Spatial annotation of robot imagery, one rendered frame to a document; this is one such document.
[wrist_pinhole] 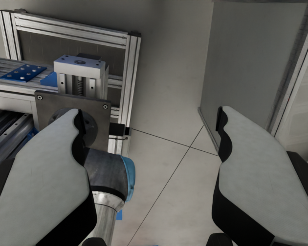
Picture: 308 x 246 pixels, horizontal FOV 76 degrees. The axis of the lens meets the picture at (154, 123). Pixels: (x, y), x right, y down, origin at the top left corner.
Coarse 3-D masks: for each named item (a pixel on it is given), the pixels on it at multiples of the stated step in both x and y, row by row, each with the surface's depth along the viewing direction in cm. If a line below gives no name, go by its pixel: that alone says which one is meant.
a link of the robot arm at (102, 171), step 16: (96, 160) 49; (112, 160) 50; (128, 160) 53; (96, 176) 47; (112, 176) 47; (128, 176) 49; (96, 192) 44; (112, 192) 45; (128, 192) 49; (96, 208) 43; (112, 208) 45; (96, 224) 41; (112, 224) 44
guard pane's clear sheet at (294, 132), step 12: (300, 72) 60; (300, 84) 61; (300, 96) 61; (288, 108) 66; (300, 108) 61; (288, 120) 66; (300, 120) 61; (276, 132) 72; (288, 132) 66; (300, 132) 61; (288, 144) 66; (300, 144) 61
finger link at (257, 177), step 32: (224, 128) 9; (256, 128) 9; (224, 160) 7; (256, 160) 7; (288, 160) 7; (224, 192) 6; (256, 192) 6; (288, 192) 6; (224, 224) 6; (256, 224) 5; (288, 224) 5
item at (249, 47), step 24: (216, 24) 129; (240, 24) 96; (264, 24) 76; (288, 24) 63; (216, 48) 130; (240, 48) 96; (264, 48) 76; (288, 48) 64; (216, 72) 131; (240, 72) 97; (264, 72) 77; (216, 96) 132; (240, 96) 98; (264, 96) 77; (216, 120) 133; (264, 120) 78
